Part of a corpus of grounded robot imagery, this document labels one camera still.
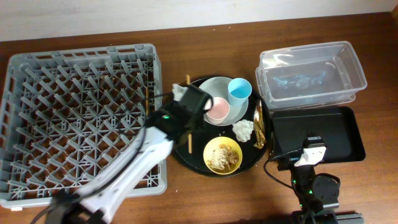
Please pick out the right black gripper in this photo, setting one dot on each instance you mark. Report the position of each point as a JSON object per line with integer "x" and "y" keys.
{"x": 290, "y": 162}

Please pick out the clear plastic bin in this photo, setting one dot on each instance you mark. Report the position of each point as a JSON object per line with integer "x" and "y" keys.
{"x": 309, "y": 76}

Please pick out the grey plastic dishwasher rack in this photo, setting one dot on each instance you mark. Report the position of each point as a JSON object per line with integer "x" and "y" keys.
{"x": 66, "y": 115}

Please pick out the food scraps and rice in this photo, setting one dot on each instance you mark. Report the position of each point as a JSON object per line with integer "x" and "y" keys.
{"x": 223, "y": 158}

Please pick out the gold foil wrapper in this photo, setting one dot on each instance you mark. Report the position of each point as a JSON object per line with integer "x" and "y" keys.
{"x": 258, "y": 124}

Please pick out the black rectangular waste tray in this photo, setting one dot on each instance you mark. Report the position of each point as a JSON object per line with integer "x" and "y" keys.
{"x": 336, "y": 126}

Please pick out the round black serving tray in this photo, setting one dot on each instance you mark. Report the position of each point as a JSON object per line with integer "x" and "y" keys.
{"x": 195, "y": 162}

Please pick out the pink plastic cup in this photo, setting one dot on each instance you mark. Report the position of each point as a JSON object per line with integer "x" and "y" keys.
{"x": 218, "y": 112}

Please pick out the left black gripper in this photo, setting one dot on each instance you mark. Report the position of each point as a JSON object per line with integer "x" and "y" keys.
{"x": 195, "y": 101}

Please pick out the light blue plastic cup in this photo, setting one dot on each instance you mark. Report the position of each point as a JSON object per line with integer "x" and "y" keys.
{"x": 239, "y": 90}

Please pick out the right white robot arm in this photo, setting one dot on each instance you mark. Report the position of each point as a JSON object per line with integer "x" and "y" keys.
{"x": 317, "y": 193}

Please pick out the yellow bowl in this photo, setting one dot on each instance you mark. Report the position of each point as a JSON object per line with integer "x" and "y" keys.
{"x": 214, "y": 143}

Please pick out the light grey round plate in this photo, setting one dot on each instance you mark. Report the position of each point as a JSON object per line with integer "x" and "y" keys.
{"x": 218, "y": 87}

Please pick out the white paper napkin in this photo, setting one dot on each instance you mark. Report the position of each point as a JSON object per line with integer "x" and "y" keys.
{"x": 243, "y": 130}

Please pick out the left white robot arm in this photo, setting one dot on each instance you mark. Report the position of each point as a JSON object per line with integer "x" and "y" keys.
{"x": 99, "y": 200}

